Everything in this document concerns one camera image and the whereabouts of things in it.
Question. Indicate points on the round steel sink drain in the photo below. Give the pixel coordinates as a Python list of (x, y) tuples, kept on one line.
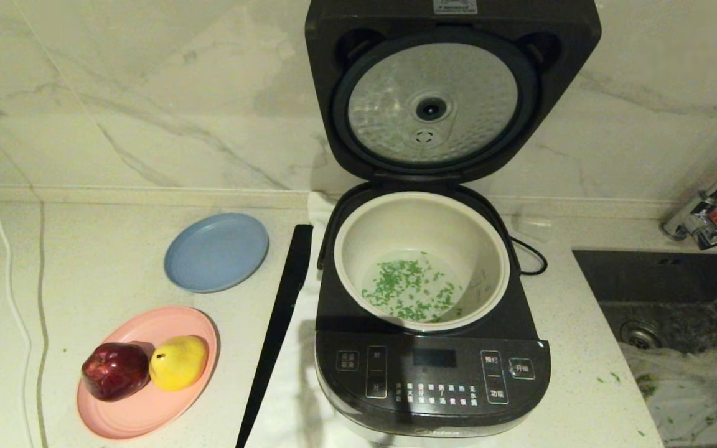
[(642, 334)]

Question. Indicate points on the red apple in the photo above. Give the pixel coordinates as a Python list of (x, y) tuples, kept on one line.
[(114, 372)]

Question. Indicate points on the blue plastic plate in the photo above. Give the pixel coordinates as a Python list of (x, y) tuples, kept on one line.
[(216, 252)]

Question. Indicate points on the chopped green onion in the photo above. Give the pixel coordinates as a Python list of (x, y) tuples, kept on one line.
[(411, 286)]

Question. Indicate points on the black rice cooker base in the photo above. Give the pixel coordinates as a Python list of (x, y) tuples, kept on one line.
[(433, 379)]

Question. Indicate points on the chrome faucet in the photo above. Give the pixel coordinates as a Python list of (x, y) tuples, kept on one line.
[(698, 227)]

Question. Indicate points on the long black flat strip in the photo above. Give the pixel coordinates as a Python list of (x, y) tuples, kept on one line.
[(281, 317)]

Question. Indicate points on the pink plastic plate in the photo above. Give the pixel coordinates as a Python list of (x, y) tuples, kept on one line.
[(140, 414)]

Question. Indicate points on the yellow pear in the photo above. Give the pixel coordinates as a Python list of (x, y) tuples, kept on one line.
[(179, 364)]

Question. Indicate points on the white cloth with green specks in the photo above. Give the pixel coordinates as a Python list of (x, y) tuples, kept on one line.
[(694, 392)]

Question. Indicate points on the white inner pot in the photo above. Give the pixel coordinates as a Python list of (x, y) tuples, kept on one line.
[(358, 249)]

